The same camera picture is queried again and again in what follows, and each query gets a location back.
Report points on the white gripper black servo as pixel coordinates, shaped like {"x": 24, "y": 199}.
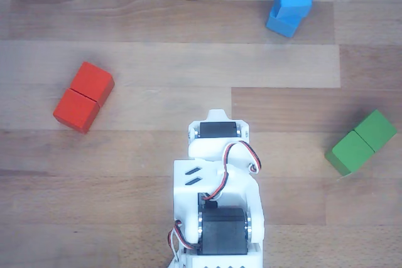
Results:
{"x": 217, "y": 130}

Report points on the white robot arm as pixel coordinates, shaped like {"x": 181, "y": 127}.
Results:
{"x": 185, "y": 199}

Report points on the blue rectangular block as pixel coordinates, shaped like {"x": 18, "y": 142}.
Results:
{"x": 282, "y": 28}

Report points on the red rectangular block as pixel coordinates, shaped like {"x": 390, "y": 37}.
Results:
{"x": 81, "y": 101}

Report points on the green rectangular block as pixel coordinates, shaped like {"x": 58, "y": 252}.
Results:
{"x": 361, "y": 145}

